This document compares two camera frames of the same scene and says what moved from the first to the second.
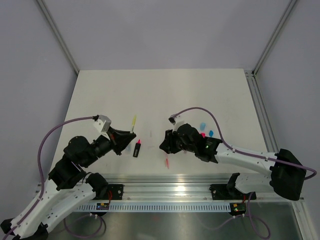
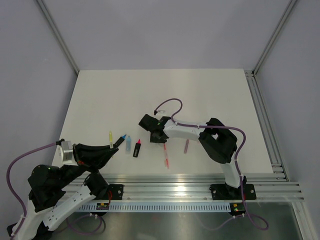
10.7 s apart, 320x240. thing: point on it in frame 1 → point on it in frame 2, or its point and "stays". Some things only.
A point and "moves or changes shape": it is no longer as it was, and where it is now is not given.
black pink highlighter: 137,148 stays
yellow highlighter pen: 133,124 moves or changes shape
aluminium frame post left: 57,36 stays
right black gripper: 168,145 → 153,139
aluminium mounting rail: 175,186 stays
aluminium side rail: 267,129 stays
